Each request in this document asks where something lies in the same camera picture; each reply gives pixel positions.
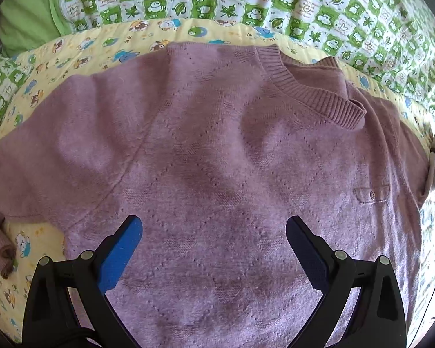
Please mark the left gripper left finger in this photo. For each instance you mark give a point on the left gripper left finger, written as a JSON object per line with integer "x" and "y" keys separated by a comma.
{"x": 67, "y": 304}

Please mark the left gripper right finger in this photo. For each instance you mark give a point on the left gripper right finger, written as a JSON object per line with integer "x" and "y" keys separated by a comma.
{"x": 378, "y": 319}

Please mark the purple knit sweater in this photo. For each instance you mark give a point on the purple knit sweater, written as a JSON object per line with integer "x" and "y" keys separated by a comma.
{"x": 215, "y": 147}

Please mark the yellow bear print quilt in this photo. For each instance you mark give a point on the yellow bear print quilt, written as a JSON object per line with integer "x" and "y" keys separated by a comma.
{"x": 99, "y": 49}

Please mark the green checkered frog quilt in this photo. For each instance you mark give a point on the green checkered frog quilt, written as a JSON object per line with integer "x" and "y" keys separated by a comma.
{"x": 387, "y": 46}

